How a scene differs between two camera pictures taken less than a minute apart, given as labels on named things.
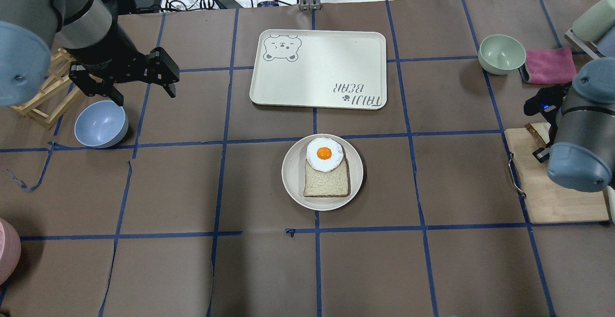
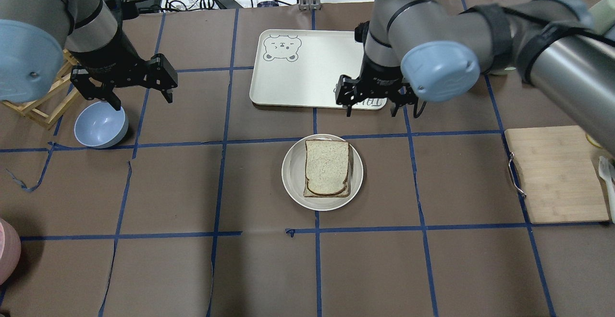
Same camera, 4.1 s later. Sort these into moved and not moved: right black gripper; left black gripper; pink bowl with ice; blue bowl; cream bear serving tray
Moved: right black gripper
Not moved: pink bowl with ice; cream bear serving tray; blue bowl; left black gripper
